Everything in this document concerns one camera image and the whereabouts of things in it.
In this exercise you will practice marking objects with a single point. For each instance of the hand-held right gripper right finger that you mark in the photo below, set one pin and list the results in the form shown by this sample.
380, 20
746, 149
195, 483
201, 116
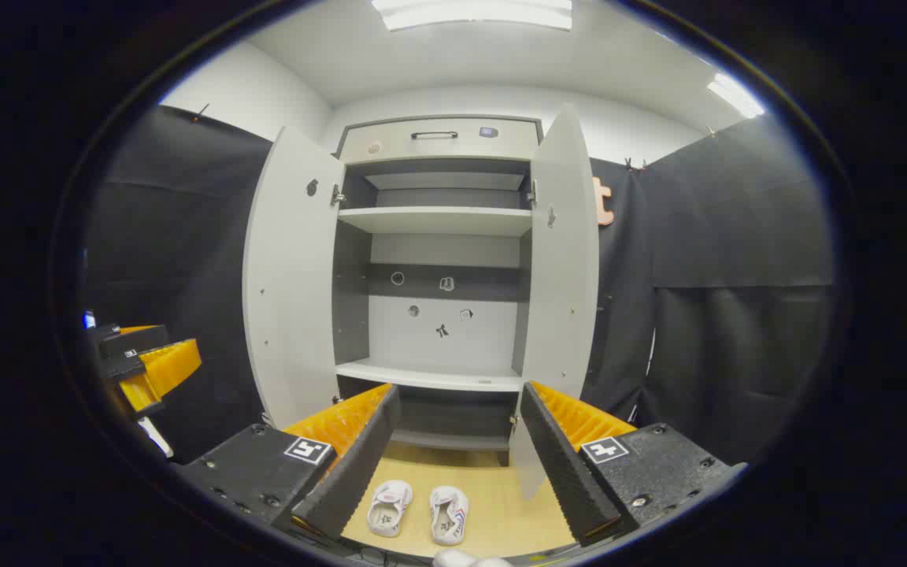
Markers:
560, 465

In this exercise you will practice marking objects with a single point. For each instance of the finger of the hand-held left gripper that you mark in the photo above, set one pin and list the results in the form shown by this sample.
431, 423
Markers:
162, 370
135, 340

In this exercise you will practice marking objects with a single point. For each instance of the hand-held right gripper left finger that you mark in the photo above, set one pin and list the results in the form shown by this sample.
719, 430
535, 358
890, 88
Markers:
359, 465

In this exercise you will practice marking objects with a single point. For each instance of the white shoe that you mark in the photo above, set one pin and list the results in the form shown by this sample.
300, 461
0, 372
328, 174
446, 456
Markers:
449, 516
389, 508

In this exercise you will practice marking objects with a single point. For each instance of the grey shoe cabinet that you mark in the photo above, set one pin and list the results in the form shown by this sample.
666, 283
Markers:
438, 220

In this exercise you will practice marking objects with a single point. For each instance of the grey cabinet drawer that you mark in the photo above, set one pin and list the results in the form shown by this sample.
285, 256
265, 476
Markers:
390, 148

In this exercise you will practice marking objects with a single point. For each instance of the black backdrop cloth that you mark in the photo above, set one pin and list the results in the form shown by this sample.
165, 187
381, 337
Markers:
186, 236

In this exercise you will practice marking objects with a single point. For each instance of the ceiling light panel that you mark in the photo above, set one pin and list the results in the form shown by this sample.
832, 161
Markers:
469, 14
735, 96

